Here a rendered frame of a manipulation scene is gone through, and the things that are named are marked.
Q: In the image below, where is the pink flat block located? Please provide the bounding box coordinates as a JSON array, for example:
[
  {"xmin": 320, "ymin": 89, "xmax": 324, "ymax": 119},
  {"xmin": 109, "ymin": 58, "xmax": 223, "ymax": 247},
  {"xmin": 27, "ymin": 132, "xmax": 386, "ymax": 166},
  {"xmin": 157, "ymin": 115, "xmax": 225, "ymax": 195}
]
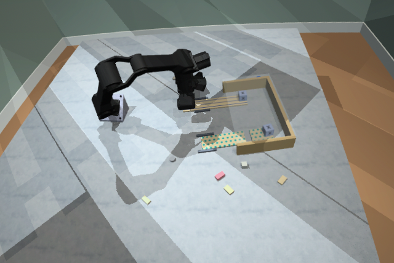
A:
[{"xmin": 215, "ymin": 171, "xmax": 225, "ymax": 180}]

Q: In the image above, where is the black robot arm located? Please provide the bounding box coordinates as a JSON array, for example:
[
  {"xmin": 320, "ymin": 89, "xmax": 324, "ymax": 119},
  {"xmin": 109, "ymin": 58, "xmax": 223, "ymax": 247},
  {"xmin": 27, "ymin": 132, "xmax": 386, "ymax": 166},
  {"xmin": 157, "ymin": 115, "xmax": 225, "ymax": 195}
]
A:
[{"xmin": 92, "ymin": 49, "xmax": 211, "ymax": 120}]

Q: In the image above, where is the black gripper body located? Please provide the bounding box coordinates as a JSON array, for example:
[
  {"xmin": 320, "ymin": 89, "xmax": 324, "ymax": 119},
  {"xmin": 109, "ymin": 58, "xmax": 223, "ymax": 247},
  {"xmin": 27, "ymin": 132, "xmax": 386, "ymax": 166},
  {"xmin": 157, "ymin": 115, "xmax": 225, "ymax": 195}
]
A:
[{"xmin": 175, "ymin": 73, "xmax": 195, "ymax": 110}]

